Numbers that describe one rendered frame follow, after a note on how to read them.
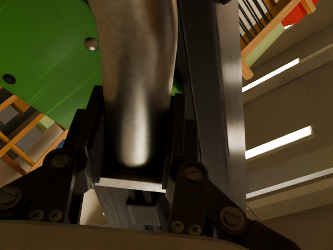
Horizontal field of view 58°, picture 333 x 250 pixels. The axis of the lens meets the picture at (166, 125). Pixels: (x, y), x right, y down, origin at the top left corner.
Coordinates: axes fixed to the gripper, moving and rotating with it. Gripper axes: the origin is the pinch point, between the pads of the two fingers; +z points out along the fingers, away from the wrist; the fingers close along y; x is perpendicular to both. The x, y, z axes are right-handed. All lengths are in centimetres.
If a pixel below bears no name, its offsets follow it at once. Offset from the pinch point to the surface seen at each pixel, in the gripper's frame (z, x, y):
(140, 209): 5.6, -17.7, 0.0
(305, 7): 308, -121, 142
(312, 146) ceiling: 332, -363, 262
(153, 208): 5.5, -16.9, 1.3
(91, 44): 9.3, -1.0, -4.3
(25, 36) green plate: 9.7, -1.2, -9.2
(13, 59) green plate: 9.7, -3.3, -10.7
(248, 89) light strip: 493, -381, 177
